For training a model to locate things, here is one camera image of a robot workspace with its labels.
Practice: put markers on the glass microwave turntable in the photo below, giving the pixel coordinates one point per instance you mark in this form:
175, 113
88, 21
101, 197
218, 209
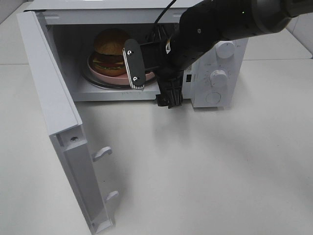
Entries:
87, 76

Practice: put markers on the burger with brown bun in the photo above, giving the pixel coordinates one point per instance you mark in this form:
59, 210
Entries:
107, 58

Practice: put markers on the round white door button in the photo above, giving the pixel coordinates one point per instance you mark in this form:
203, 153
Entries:
213, 98

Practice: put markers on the upper white power knob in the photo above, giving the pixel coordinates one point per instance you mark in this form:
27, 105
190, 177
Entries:
225, 49

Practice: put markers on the pink round plate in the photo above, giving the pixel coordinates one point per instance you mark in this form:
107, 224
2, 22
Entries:
120, 80

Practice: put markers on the white microwave door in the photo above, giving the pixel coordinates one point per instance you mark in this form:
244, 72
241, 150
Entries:
63, 122

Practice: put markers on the white timer knob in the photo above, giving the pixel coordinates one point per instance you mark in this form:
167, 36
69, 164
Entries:
218, 78

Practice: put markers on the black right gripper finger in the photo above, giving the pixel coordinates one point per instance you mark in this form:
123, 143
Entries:
159, 32
170, 91

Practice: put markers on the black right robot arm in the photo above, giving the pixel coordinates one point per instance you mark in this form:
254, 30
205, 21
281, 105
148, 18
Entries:
204, 25

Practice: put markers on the white microwave oven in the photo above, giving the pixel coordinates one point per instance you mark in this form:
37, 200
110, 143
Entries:
58, 37

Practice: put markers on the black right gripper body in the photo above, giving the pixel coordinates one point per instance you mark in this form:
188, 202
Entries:
174, 54

